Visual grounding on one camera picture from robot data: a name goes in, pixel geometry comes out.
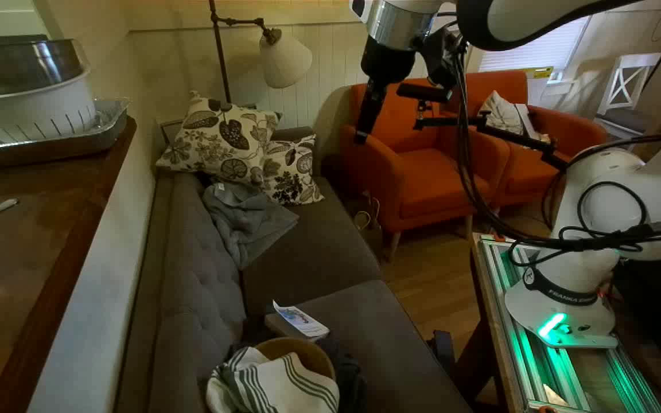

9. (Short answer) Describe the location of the small floral pillow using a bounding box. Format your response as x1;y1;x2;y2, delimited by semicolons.
259;133;327;207

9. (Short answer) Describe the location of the white window blind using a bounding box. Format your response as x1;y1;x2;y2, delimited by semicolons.
483;18;598;77

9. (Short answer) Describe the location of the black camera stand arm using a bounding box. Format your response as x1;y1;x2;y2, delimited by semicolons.
412;102;569;172

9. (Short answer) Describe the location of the aluminium frame robot table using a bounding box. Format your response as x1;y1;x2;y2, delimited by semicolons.
470;231;661;413

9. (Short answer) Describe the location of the wooden bar counter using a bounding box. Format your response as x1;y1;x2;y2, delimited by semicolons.
0;111;140;413

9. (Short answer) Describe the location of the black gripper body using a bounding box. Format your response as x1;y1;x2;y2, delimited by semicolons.
358;33;421;90

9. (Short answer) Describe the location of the grey tufted sofa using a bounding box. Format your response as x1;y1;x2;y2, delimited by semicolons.
115;122;475;413

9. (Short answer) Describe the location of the white green striped towel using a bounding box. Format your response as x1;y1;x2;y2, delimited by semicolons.
204;344;342;413

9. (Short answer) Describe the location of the metal drip tray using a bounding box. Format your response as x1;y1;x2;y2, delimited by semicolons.
0;98;132;168

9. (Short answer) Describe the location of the patterned white cushion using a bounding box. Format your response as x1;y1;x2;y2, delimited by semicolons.
477;90;551;144

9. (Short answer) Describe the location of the grey crumpled blanket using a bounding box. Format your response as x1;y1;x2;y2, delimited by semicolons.
203;178;301;270

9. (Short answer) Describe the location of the floor lamp white shade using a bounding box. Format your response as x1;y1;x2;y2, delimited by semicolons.
206;0;316;106

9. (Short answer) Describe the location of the white cross-back chair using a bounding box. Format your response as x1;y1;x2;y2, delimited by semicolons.
598;52;661;117

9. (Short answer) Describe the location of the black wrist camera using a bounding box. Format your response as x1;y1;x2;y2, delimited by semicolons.
421;24;468;87

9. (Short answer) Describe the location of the white paperback book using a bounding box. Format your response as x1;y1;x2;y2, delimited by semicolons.
263;298;334;344

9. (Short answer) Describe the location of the wooden bowl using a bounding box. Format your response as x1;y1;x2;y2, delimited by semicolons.
255;335;340;383

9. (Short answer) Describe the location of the metal mixing bowl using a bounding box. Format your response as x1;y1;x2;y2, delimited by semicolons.
0;37;91;98

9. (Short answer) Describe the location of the large floral pillow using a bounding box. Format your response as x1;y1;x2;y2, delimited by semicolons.
155;90;282;191

